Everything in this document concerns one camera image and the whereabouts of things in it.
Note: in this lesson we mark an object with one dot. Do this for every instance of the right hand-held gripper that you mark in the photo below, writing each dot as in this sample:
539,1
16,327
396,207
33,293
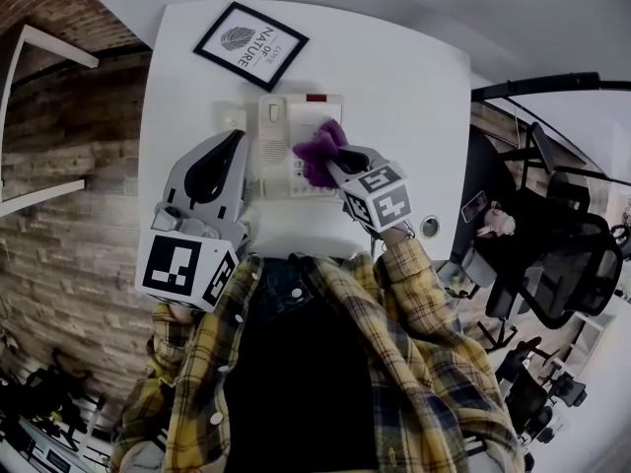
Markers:
382,197

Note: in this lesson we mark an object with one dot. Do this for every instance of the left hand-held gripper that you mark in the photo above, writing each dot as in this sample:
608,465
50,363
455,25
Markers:
172,264

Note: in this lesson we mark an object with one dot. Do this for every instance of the purple cloth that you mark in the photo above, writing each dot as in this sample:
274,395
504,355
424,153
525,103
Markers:
318,152

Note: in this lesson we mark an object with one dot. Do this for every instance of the white phone handset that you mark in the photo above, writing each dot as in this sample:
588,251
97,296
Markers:
228,115

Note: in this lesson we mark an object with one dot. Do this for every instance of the white desk phone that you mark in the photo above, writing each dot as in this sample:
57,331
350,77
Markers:
276,131

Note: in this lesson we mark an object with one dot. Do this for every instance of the person's left forearm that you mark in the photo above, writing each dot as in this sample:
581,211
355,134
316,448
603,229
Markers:
197,343

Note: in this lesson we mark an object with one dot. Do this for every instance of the person's right forearm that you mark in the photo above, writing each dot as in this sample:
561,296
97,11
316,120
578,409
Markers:
414,279

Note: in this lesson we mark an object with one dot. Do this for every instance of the black framed leaf picture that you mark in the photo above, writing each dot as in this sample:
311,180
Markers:
251,47

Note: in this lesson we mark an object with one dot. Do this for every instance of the person's torso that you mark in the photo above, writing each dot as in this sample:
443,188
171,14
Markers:
296,387

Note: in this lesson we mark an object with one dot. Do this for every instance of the black mesh office chair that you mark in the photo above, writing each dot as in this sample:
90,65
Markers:
586,274

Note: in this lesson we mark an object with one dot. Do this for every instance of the black equipment pile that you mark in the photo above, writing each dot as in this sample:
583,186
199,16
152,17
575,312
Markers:
44,392

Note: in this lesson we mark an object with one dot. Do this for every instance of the black wheeled office chair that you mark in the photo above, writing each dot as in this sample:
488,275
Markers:
532,392

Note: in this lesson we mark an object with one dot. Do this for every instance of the black metal table frame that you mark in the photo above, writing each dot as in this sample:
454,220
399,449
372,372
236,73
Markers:
542,83

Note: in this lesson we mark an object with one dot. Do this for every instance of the white metal shelf frame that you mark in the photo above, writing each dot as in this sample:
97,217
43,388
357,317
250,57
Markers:
54,42

